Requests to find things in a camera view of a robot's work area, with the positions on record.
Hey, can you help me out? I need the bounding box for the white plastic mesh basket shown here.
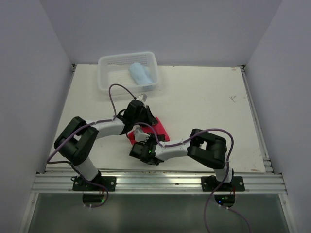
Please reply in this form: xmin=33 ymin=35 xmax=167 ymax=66
xmin=97 ymin=51 xmax=160 ymax=94

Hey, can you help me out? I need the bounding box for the purple cable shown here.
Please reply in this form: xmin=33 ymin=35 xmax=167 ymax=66
xmin=126 ymin=122 xmax=252 ymax=233
xmin=46 ymin=83 xmax=140 ymax=180

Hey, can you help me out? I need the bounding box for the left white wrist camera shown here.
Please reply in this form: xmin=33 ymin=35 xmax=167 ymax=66
xmin=136 ymin=93 xmax=147 ymax=102

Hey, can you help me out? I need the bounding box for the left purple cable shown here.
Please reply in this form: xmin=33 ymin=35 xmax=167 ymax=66
xmin=46 ymin=83 xmax=140 ymax=180

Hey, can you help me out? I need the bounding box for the red towel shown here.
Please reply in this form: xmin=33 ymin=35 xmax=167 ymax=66
xmin=126 ymin=117 xmax=170 ymax=144

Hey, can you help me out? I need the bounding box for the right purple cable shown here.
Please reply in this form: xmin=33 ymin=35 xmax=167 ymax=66
xmin=126 ymin=122 xmax=252 ymax=233

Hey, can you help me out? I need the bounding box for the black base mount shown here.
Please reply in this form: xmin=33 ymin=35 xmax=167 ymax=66
xmin=201 ymin=176 xmax=245 ymax=192
xmin=71 ymin=175 xmax=117 ymax=192

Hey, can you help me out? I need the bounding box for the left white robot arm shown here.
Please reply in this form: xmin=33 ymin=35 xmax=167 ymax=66
xmin=54 ymin=99 xmax=158 ymax=191

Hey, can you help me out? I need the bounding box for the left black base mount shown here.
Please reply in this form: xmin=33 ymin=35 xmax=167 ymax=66
xmin=71 ymin=175 xmax=117 ymax=192

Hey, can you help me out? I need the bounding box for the aluminium front rail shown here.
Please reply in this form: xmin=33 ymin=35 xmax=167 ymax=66
xmin=31 ymin=167 xmax=287 ymax=194

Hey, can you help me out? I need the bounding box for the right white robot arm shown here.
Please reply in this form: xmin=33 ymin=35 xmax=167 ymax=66
xmin=129 ymin=128 xmax=234 ymax=191

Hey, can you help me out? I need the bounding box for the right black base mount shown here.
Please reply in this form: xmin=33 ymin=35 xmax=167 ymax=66
xmin=201 ymin=176 xmax=245 ymax=192

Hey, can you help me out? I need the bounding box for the aluminium side rail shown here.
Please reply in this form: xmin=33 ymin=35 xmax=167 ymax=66
xmin=239 ymin=65 xmax=274 ymax=174

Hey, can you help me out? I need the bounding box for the light blue towel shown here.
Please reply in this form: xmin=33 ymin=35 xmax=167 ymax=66
xmin=129 ymin=62 xmax=153 ymax=85

